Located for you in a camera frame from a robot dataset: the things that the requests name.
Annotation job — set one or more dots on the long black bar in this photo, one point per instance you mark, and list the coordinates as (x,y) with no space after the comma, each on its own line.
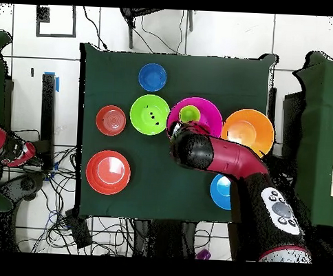
(47,124)

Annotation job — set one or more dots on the black round floor stand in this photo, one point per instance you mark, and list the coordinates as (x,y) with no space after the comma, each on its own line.
(24,184)

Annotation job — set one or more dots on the small purple floor object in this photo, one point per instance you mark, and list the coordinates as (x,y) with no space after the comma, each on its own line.
(204,254)

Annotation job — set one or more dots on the lime green plastic cup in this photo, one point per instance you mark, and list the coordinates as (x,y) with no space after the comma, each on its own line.
(189,113)

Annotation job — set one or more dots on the black power brick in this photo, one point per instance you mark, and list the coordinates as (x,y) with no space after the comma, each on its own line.
(78,230)

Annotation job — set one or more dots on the small red-orange plastic bowl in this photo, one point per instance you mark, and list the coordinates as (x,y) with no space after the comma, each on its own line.
(110,120)

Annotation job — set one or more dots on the wide red-orange plastic bowl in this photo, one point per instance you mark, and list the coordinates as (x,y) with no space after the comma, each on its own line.
(108,172)

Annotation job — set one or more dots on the blue tape strip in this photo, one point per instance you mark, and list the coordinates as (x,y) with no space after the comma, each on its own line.
(57,84)

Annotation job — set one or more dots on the black square floor frame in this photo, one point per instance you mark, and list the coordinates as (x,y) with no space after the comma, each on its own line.
(43,14)

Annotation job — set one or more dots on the small black floor marker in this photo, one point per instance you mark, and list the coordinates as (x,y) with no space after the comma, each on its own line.
(32,72)

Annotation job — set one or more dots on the large pink plastic bowl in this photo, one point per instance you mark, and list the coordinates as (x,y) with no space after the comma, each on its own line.
(209,112)

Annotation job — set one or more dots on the black camera tripod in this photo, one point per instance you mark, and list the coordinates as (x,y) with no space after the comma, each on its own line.
(131,37)

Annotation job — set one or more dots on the lime green plastic bowl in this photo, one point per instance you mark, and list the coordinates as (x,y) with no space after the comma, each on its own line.
(149,120)

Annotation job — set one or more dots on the large orange plastic bowl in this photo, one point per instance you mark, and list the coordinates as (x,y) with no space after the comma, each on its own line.
(249,127)

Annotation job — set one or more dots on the black pedestal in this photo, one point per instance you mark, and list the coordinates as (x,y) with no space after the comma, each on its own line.
(164,240)

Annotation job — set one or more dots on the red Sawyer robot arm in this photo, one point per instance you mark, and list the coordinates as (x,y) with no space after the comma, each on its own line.
(231,157)

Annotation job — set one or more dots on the light blue plastic bowl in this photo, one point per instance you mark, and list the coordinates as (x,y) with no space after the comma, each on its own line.
(220,191)

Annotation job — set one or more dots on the small dark blue bowl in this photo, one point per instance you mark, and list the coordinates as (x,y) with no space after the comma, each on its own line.
(152,77)

